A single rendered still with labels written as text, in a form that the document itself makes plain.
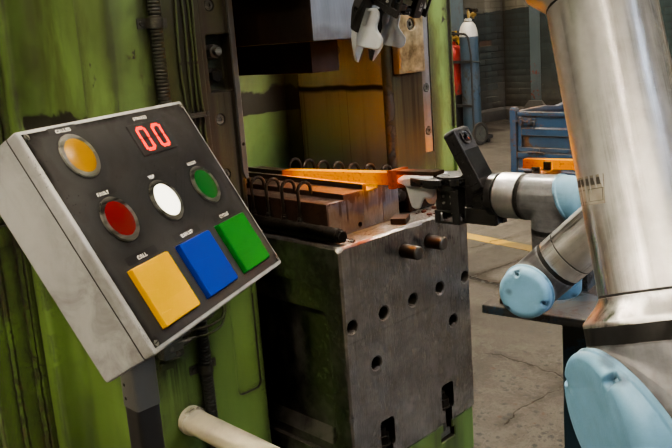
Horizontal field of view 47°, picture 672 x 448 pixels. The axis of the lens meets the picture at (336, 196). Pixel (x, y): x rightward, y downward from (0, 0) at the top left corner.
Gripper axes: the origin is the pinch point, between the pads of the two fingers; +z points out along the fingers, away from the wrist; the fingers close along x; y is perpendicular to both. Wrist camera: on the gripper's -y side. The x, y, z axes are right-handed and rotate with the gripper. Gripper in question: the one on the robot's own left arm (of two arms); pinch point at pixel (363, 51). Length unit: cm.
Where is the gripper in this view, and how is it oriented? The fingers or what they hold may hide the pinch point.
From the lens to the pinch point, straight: 126.7
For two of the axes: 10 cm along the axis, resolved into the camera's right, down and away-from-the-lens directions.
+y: 6.6, 5.2, -5.4
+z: -2.5, 8.3, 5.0
